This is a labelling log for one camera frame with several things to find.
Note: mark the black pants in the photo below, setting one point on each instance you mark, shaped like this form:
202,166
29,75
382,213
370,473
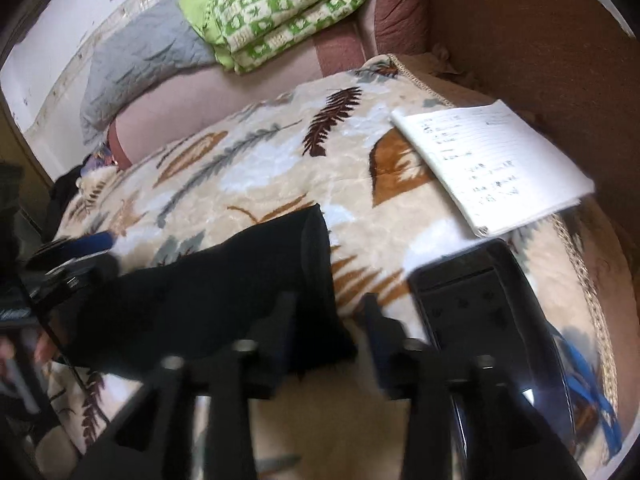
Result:
210,300

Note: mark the leaf printed beige blanket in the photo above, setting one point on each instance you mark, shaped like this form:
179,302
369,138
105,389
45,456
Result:
250,180

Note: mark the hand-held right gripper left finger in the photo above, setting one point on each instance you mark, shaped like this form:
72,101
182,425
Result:
286,332

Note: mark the purple printed cloth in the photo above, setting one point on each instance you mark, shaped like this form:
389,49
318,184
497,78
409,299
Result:
102,160

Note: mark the white written notebook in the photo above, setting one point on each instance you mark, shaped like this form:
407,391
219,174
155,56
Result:
495,165

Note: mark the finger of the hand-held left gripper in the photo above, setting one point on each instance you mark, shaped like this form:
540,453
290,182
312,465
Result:
75,275
92,242

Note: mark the green patterned quilt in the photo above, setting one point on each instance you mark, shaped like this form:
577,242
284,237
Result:
280,15

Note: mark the person's left hand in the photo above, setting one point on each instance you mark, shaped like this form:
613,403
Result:
44,349

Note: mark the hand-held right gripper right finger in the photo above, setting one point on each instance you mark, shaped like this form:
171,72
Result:
374,332

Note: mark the pink sofa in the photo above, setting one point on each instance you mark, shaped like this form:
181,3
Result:
350,40

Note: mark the black glossy plastic tray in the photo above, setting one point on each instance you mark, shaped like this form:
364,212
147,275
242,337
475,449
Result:
480,310

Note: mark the grey quilted blanket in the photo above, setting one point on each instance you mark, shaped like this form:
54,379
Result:
140,75

